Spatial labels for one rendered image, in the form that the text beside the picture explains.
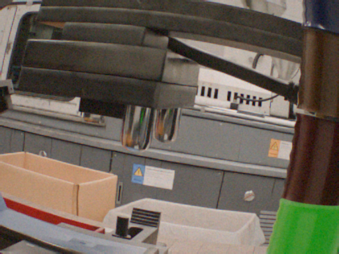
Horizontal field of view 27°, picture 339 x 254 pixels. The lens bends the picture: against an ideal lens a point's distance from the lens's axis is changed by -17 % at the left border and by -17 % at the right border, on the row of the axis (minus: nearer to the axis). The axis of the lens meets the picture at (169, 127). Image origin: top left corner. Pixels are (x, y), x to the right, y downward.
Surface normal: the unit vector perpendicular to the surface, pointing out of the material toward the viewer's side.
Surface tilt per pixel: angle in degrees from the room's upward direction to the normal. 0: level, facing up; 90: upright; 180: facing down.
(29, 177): 88
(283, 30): 90
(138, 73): 90
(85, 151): 90
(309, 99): 104
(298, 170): 76
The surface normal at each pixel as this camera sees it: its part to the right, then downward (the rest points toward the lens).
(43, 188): -0.18, 0.00
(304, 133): -0.84, 0.14
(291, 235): -0.68, 0.18
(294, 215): -0.61, -0.30
